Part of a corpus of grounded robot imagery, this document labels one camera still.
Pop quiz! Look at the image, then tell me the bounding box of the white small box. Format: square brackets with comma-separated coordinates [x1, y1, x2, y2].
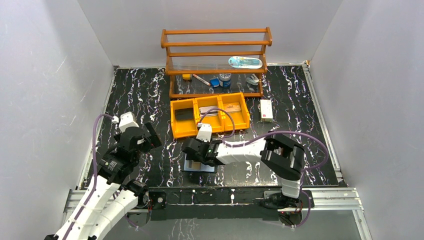
[259, 99, 274, 122]

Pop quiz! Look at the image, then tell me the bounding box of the left yellow plastic bin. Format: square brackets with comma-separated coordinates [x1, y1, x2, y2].
[170, 98, 200, 139]

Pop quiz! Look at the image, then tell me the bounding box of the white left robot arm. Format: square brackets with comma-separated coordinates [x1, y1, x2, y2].
[45, 111, 162, 240]

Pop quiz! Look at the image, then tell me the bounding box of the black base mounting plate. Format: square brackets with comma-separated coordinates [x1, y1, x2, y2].
[128, 186, 309, 224]

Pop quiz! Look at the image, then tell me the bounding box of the black cards stack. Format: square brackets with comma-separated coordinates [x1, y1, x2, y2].
[174, 107, 195, 121]

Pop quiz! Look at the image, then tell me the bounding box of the round tape tin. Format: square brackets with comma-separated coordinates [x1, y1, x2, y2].
[218, 73, 232, 88]

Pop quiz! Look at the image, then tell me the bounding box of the blue blister pack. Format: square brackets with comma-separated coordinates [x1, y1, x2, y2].
[228, 56, 263, 69]

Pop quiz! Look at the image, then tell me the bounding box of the middle yellow plastic bin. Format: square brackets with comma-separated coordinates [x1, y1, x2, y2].
[195, 95, 225, 133]

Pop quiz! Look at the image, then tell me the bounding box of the gold VIP card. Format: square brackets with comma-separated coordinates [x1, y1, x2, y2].
[223, 102, 242, 113]

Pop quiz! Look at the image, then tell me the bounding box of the black leather card holder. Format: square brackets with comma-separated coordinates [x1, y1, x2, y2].
[183, 155, 218, 174]

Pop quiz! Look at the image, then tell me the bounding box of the orange wooden shelf rack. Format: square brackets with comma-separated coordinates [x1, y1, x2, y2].
[160, 26, 273, 99]

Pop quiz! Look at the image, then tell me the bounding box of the silver cards stack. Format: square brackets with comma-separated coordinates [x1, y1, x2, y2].
[199, 105, 219, 117]

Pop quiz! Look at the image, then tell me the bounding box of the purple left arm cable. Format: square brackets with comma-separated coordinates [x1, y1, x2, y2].
[61, 113, 118, 240]

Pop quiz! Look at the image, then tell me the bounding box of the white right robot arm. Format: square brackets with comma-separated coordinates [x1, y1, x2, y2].
[181, 124, 305, 207]

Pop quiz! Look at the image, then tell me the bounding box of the small yellow object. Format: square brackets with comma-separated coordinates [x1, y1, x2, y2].
[181, 74, 192, 81]

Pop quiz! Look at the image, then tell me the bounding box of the grey stapler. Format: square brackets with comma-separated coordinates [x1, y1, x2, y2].
[245, 74, 260, 86]

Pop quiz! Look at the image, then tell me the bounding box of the aluminium frame rail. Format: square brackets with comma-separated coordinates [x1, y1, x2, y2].
[61, 187, 372, 240]

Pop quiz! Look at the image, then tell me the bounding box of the red white marker pen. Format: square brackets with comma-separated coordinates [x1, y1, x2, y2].
[192, 74, 211, 87]

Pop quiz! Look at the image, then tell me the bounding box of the right yellow plastic bin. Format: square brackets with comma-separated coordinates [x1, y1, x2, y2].
[218, 92, 251, 130]

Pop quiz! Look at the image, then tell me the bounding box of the yellow plastic bin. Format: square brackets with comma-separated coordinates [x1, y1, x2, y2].
[218, 92, 251, 130]
[170, 98, 200, 139]
[195, 95, 225, 133]

